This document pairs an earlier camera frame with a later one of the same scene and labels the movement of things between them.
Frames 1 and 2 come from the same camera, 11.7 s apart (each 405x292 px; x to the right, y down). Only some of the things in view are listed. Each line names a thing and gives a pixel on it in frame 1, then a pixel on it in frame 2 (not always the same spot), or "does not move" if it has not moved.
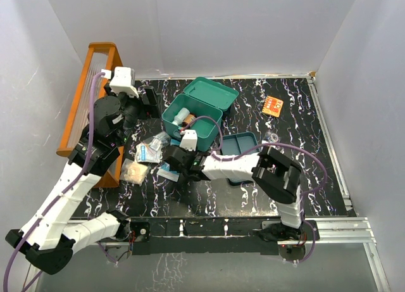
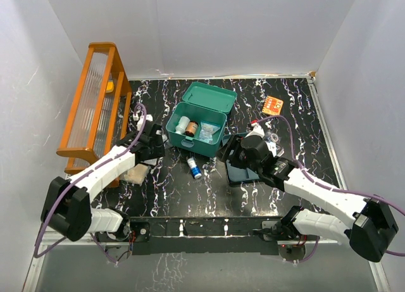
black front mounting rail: x=215 y=235 does not move
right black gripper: x=186 y=151 → x=234 y=159
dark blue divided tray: x=237 y=143 does not move
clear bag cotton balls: x=133 y=172 does not move
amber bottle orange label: x=189 y=118 → x=192 y=128
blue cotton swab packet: x=165 y=172 → x=207 y=131
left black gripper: x=147 y=110 → x=158 y=152
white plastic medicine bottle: x=180 y=116 → x=182 y=125
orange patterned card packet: x=273 y=106 does not move
